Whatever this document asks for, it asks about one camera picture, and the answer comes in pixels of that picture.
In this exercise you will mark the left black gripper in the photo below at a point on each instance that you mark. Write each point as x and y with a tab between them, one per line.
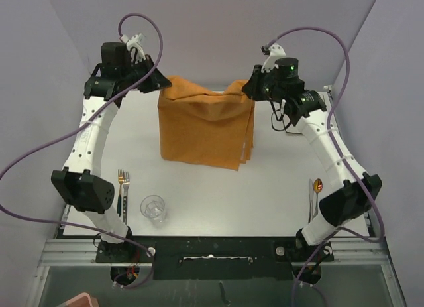
156	80

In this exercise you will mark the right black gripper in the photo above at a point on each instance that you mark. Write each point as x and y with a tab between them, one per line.
252	88

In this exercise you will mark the orange cloth napkin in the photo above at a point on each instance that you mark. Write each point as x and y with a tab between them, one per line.
200	126

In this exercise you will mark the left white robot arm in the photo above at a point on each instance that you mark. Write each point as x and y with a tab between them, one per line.
79	182

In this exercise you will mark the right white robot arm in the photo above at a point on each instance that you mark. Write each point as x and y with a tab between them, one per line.
353	188

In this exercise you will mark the silver fork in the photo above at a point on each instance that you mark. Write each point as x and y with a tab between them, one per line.
126	185

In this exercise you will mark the silver table knife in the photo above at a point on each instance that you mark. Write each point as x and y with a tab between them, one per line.
311	197

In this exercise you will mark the copper bowl spoon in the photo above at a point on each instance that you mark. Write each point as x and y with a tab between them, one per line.
317	188

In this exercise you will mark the clear drinking glass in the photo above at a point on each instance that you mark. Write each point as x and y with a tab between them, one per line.
153	208

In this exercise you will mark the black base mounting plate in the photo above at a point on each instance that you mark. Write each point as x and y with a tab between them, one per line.
215	258

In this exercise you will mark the pink box corner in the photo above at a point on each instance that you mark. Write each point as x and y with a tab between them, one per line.
82	300

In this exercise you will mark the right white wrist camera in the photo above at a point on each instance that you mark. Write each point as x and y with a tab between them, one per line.
272	53

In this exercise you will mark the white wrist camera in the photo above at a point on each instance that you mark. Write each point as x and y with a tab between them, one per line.
136	42
272	53

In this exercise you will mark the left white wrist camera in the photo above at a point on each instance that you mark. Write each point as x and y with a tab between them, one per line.
136	42

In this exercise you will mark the gold fork green handle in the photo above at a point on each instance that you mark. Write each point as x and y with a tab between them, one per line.
119	200

